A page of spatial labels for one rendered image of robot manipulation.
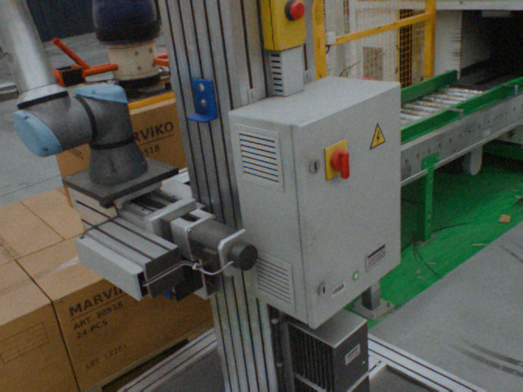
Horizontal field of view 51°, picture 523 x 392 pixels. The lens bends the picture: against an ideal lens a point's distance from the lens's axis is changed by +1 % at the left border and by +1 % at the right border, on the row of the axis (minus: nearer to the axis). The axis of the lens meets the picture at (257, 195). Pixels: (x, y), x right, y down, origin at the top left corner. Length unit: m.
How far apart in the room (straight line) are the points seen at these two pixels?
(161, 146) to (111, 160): 0.58
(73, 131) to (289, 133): 0.53
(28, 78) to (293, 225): 0.67
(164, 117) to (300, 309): 0.96
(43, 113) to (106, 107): 0.15
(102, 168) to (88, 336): 0.84
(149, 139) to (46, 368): 0.85
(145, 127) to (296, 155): 0.96
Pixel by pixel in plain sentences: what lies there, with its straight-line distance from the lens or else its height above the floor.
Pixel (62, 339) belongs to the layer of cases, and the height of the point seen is 0.38.
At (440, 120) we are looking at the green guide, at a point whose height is 0.59.
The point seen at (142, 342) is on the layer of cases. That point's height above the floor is 0.21.
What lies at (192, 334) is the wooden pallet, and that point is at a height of 0.12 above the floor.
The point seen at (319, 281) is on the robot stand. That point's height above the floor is 0.87.
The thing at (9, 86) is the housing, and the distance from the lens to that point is 1.92.
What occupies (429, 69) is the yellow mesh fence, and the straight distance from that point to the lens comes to 4.08.
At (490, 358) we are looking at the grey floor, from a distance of 2.39.
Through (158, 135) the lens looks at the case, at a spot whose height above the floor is 0.98.
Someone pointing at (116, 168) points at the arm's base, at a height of 1.08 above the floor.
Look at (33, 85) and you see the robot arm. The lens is 1.34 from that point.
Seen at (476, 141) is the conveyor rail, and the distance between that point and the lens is 3.24.
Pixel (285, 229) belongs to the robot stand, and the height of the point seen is 0.99.
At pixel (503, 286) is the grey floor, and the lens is 2.79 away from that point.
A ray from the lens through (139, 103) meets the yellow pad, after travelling 1.96.
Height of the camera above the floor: 1.54
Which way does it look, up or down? 24 degrees down
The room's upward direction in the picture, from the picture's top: 7 degrees counter-clockwise
